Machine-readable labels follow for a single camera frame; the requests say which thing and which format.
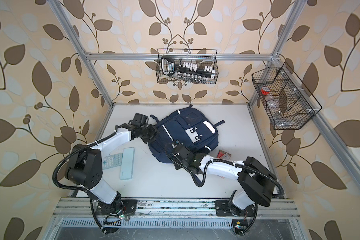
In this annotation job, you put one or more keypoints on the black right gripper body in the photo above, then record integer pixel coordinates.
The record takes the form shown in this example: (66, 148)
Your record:
(183, 164)

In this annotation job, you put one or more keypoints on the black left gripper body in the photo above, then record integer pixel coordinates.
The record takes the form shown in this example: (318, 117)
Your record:
(148, 134)

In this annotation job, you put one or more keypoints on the navy blue student backpack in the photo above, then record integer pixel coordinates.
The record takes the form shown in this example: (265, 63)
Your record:
(188, 126)

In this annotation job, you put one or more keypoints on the red stationery blister pack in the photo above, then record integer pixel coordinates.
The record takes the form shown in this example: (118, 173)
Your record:
(224, 155)

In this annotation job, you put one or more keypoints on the mint green pencil case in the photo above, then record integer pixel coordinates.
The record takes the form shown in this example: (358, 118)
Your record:
(127, 165)

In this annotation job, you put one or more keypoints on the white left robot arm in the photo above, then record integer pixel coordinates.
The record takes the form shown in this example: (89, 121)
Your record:
(85, 169)

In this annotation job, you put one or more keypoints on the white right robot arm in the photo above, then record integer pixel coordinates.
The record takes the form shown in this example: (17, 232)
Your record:
(259, 185)

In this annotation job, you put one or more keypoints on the black socket wrench set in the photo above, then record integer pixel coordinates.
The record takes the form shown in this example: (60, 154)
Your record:
(170, 67)

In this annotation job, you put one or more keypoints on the red capped clear bottle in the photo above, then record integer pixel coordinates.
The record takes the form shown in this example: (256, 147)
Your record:
(266, 92)

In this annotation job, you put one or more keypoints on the black wire basket back wall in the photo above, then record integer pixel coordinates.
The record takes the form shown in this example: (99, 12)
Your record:
(201, 57)

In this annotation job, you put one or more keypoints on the black wire basket wall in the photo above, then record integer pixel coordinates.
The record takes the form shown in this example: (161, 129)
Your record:
(283, 96)
(201, 57)

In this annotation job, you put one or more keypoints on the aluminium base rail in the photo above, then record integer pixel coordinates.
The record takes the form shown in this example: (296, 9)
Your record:
(280, 209)

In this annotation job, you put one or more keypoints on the black wire basket right wall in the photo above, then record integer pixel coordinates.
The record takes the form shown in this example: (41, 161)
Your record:
(283, 96)

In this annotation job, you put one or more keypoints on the aluminium cage frame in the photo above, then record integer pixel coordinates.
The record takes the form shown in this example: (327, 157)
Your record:
(318, 48)

